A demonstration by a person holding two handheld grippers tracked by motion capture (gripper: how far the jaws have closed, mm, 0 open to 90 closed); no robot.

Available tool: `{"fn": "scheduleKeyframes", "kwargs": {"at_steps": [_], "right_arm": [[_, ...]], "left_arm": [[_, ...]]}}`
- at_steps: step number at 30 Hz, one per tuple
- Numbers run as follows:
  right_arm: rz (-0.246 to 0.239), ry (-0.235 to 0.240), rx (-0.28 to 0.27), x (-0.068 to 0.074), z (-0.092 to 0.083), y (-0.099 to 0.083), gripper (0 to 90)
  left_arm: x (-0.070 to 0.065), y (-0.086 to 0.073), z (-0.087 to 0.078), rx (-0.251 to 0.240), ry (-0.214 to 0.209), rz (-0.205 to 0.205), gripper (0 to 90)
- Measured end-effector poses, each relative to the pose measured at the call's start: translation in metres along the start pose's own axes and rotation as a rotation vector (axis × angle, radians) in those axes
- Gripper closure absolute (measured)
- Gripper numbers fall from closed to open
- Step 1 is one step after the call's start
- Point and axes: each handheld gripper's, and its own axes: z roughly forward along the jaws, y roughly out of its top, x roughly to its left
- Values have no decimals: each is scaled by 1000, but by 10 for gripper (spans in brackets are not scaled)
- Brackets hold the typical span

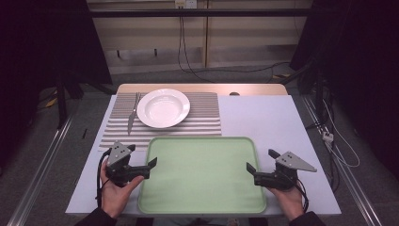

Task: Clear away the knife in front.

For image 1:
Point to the black horizontal metal bar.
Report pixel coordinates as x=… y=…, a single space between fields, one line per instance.
x=200 y=12

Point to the small black stick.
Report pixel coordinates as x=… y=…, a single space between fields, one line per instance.
x=84 y=133

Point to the white wall socket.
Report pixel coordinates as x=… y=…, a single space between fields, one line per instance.
x=185 y=3

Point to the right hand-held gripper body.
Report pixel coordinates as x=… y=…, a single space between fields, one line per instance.
x=284 y=177

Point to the black curtain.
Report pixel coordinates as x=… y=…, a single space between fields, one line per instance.
x=47 y=40
x=354 y=47

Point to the light green tray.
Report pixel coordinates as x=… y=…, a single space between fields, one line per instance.
x=200 y=179

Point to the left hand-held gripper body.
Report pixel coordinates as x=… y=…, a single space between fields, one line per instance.
x=119 y=157

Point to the white table cover sheet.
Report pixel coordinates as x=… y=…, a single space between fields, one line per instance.
x=269 y=125

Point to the black metal stand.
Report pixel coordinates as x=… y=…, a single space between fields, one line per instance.
x=61 y=103

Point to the grey striped placemat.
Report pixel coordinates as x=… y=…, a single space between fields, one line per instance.
x=200 y=125

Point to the silver metal fork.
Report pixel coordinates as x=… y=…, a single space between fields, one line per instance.
x=131 y=119

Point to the white deep plate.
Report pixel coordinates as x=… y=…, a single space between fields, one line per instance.
x=163 y=108

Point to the white power strip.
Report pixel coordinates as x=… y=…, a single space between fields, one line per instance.
x=327 y=136

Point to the metal floor rail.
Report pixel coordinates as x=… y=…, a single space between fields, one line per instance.
x=37 y=175
x=348 y=179

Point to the person's right hand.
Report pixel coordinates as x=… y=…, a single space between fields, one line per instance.
x=288 y=202

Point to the person's left hand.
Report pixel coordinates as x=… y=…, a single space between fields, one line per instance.
x=114 y=197

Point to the small dark round object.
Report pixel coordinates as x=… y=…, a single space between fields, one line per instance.
x=234 y=93

